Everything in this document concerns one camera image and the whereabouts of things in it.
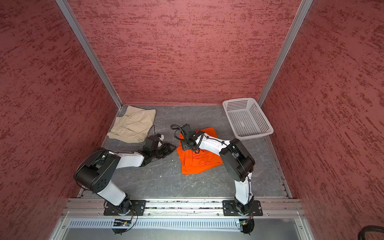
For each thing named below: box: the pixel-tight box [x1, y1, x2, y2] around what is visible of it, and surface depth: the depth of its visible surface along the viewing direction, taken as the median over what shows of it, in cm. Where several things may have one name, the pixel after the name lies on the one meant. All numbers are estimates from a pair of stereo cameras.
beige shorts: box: [107, 105, 157, 143], surface depth 106 cm
